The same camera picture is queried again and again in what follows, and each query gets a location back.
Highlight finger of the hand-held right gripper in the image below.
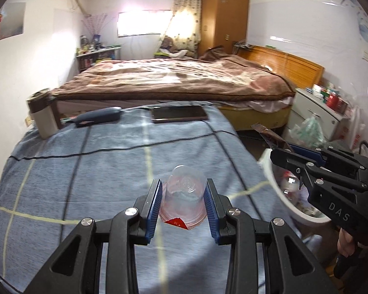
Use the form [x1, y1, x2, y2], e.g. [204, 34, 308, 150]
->
[270, 148, 366, 197]
[290, 143, 368, 172]

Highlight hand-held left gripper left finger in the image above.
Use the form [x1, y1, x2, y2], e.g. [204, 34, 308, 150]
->
[23, 178, 164, 294]

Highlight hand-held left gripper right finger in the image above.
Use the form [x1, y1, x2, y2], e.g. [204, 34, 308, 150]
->
[203, 178, 335, 294]

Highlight white trash bin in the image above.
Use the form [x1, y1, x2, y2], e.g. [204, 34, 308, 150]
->
[258, 148, 333, 225]

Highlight clear plastic cup red lid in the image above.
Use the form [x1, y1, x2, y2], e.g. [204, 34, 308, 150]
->
[159, 164, 208, 230]

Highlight person's right hand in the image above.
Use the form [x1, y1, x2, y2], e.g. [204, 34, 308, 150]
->
[337, 229, 358, 258]

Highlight green plastic bag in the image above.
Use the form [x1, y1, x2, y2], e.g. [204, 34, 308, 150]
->
[290, 115, 326, 149]

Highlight clear plastic bottle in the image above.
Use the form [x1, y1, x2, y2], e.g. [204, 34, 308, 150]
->
[279, 170, 302, 199]

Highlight white nightstand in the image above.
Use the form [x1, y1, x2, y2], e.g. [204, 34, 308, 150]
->
[287, 87, 350, 135]

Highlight white red plastic bag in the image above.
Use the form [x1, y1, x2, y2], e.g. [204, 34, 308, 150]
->
[346, 107, 367, 149]

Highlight pale pink bedsheet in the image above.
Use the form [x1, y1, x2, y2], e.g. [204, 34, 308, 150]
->
[248, 96, 295, 112]

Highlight pile of small boxes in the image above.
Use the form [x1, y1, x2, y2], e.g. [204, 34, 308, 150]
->
[307, 83, 341, 98]

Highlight blue plaid bedsheet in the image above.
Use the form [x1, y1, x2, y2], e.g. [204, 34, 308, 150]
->
[0, 100, 304, 294]

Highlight wooden bed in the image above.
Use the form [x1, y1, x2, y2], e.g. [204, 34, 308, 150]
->
[51, 44, 325, 132]

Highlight black smartphone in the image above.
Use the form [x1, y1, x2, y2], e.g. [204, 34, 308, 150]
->
[150, 105, 209, 124]

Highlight dark blue pouch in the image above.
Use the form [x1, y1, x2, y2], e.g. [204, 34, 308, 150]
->
[64, 107, 123, 128]

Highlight brown blanket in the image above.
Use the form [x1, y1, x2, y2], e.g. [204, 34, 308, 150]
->
[51, 58, 296, 103]

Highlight brown white box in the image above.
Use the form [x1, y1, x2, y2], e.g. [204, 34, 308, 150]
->
[26, 88, 63, 139]

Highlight wooden wardrobe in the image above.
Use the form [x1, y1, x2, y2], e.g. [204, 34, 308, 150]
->
[199, 0, 250, 59]

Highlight cluttered desk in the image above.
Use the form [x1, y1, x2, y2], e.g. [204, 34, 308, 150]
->
[76, 44, 121, 72]

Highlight brown teddy bear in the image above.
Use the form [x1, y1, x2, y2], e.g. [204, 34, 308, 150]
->
[158, 36, 197, 59]

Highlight patterned curtain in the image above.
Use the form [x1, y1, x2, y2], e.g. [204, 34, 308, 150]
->
[169, 0, 203, 52]

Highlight window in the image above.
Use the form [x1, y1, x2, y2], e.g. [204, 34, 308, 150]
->
[117, 10, 175, 37]

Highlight purple branch decoration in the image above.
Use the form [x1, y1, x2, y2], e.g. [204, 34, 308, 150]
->
[81, 12, 111, 45]

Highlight silvery wall poster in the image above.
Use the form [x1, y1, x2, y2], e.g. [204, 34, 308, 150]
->
[0, 2, 26, 41]

